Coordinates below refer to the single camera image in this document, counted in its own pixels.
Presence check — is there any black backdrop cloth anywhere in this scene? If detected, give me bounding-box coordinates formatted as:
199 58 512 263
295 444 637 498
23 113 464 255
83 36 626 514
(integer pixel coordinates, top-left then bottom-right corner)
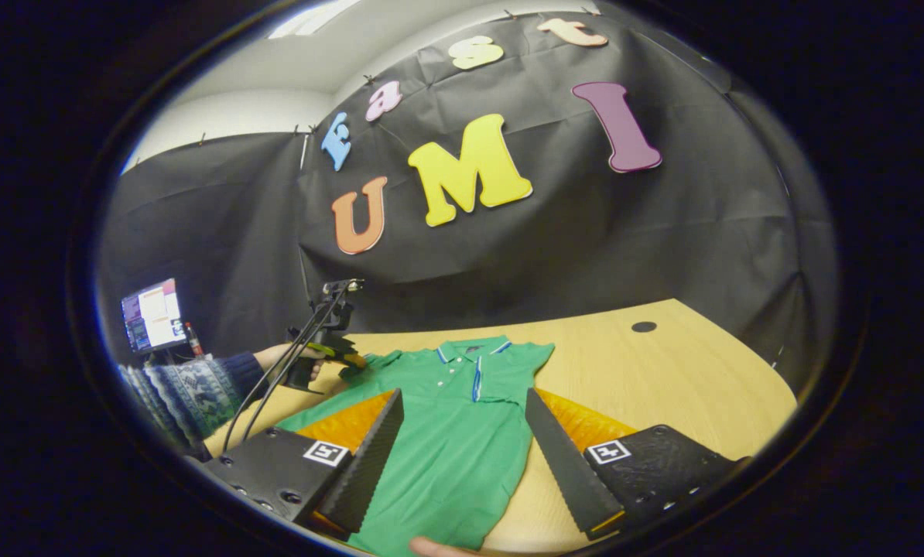
97 8 838 388

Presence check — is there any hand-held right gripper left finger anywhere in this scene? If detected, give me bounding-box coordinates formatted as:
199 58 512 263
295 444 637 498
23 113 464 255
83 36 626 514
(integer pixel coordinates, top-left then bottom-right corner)
203 388 405 541

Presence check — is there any computer monitor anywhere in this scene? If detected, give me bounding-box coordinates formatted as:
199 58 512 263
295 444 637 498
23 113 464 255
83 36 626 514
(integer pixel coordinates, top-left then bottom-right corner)
120 278 189 355

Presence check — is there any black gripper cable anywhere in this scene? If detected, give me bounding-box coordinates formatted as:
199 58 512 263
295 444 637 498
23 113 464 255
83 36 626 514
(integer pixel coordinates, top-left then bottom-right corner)
222 285 354 451

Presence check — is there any green T-shirt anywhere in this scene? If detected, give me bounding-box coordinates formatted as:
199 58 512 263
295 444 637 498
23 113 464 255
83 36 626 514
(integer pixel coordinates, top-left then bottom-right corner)
276 335 556 556

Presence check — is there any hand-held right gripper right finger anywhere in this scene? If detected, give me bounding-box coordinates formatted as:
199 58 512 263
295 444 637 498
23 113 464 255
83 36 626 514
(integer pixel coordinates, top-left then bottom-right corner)
524 388 751 542

